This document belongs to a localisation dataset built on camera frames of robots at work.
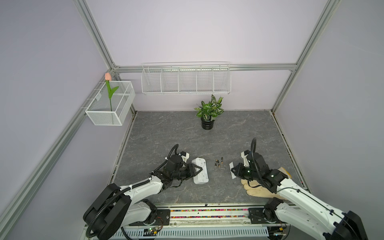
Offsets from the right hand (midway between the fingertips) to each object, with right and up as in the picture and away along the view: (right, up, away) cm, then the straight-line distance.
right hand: (230, 168), depth 81 cm
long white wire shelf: (-26, +55, +17) cm, 63 cm away
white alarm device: (-16, -4, -2) cm, 16 cm away
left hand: (-17, -2, 0) cm, 17 cm away
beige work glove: (+9, -6, -13) cm, 16 cm away
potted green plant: (-11, +32, +7) cm, 35 cm away
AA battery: (-7, 0, +10) cm, 12 cm away
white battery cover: (+1, 0, +2) cm, 2 cm away
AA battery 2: (-3, +1, +10) cm, 11 cm away
